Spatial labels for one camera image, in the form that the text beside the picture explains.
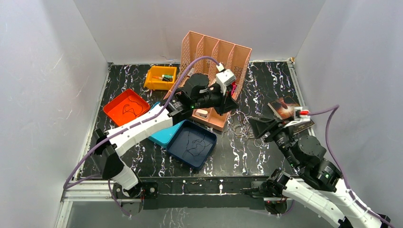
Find peach file organizer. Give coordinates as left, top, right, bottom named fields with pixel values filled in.
left=178, top=31, right=252, bottom=131

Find black cable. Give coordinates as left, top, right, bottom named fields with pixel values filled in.
left=182, top=132, right=210, bottom=158
left=122, top=101, right=144, bottom=116

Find brown book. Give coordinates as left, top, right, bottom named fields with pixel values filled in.
left=268, top=95, right=315, bottom=134

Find purple cable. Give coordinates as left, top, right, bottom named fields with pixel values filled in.
left=302, top=104, right=394, bottom=228
left=63, top=56, right=222, bottom=218

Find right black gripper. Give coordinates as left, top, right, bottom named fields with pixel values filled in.
left=246, top=115, right=298, bottom=168

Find teal plastic tray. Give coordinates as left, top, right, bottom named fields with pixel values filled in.
left=148, top=121, right=183, bottom=149

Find white stapler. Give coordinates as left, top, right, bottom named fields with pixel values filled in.
left=195, top=109, right=209, bottom=118

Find dark blue plastic tray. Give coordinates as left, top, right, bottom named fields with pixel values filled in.
left=166, top=120, right=217, bottom=171

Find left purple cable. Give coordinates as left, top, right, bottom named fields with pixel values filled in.
left=63, top=56, right=222, bottom=218

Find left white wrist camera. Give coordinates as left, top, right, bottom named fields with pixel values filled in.
left=216, top=63, right=236, bottom=95

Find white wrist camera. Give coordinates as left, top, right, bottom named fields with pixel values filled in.
left=285, top=106, right=311, bottom=128
left=216, top=63, right=236, bottom=95

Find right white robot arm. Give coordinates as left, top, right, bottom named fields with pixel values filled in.
left=249, top=118, right=392, bottom=228

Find orange plastic tray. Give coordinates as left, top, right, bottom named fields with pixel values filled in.
left=103, top=89, right=150, bottom=126

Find markers in yellow bin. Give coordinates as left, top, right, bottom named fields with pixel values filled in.
left=152, top=75, right=173, bottom=82

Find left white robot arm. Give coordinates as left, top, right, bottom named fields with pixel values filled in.
left=92, top=69, right=238, bottom=198

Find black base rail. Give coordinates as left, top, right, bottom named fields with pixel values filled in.
left=108, top=176, right=295, bottom=216

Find thin cables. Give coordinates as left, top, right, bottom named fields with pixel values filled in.
left=230, top=112, right=268, bottom=149

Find yellow plastic bin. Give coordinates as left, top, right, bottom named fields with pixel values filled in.
left=144, top=66, right=177, bottom=91

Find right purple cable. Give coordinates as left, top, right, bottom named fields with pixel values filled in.
left=302, top=104, right=394, bottom=228

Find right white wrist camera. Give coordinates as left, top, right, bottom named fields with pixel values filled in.
left=285, top=106, right=311, bottom=128

